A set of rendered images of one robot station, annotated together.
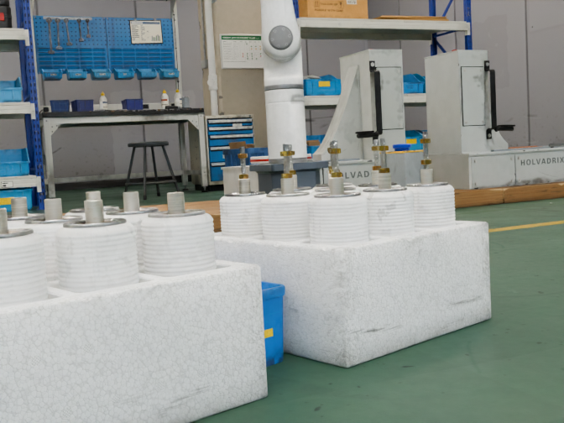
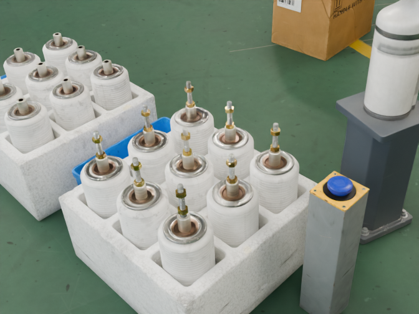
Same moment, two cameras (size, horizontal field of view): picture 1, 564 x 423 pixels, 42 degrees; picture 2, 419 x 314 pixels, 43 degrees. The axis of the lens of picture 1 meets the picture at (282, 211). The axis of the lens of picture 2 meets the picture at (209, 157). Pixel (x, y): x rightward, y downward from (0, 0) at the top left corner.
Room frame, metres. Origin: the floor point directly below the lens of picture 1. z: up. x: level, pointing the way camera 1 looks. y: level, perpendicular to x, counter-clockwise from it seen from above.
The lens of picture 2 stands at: (1.37, -0.91, 0.91)
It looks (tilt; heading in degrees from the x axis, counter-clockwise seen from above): 39 degrees down; 89
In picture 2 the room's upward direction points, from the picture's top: 4 degrees counter-clockwise
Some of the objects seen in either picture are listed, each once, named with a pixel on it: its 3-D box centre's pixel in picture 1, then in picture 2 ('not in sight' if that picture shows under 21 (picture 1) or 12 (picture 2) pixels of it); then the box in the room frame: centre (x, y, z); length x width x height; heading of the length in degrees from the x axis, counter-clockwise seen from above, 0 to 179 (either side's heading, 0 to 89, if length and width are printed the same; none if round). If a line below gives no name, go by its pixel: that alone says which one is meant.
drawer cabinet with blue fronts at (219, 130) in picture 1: (222, 153); not in sight; (7.03, 0.54, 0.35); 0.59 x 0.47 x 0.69; 24
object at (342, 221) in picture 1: (340, 252); (111, 202); (1.17, -0.09, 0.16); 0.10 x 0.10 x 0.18
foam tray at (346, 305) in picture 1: (339, 277); (194, 223); (1.34, -0.10, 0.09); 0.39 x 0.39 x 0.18; 42
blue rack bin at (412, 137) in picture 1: (397, 142); not in sight; (6.97, -1.13, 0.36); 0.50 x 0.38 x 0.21; 22
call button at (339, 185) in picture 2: (401, 148); (339, 187); (1.59, -0.27, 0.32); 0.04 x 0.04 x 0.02
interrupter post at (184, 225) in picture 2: (426, 178); (184, 222); (1.33, -0.27, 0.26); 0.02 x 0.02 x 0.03
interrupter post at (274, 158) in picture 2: not in sight; (274, 157); (1.51, -0.11, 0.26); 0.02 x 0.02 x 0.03
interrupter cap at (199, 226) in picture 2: (426, 185); (184, 227); (1.33, -0.27, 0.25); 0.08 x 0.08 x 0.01
